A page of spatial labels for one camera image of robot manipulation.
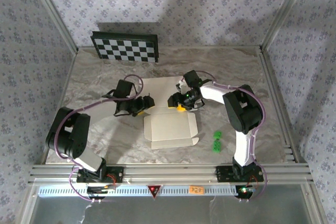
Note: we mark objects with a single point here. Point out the white and lilac paper box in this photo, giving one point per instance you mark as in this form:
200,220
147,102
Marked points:
170,129

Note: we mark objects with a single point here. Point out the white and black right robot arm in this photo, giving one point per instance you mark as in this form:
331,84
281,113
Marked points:
245,113

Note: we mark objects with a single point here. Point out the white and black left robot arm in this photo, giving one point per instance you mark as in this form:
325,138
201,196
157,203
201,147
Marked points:
68,140

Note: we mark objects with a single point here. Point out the small green building block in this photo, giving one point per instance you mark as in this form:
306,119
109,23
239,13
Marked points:
217,135

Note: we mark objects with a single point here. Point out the large green building block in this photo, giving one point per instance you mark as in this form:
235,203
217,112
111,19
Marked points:
216,147

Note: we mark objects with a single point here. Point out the black and white checkerboard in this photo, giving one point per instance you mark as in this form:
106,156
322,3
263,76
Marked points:
124,48

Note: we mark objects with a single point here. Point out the red triangle warning sticker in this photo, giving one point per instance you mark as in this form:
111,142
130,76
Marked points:
155,190

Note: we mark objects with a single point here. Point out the orange paper label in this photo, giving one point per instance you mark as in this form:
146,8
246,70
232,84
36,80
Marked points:
196,189

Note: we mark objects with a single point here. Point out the black controller board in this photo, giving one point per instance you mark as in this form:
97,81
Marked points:
245,191
99,190

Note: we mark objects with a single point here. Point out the long aluminium frame rail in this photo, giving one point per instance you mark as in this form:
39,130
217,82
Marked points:
168,172

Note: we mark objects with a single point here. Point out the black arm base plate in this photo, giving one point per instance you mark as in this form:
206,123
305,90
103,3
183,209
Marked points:
223,173
116,174

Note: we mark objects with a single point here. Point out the aluminium side rail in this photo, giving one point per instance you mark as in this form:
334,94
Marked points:
274,90
64,87

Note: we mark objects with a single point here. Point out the grey lower frame panel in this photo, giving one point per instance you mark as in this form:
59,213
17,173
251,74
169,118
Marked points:
168,211

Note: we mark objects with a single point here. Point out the aluminium frame post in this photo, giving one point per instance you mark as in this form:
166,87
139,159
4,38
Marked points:
53,11
284,11

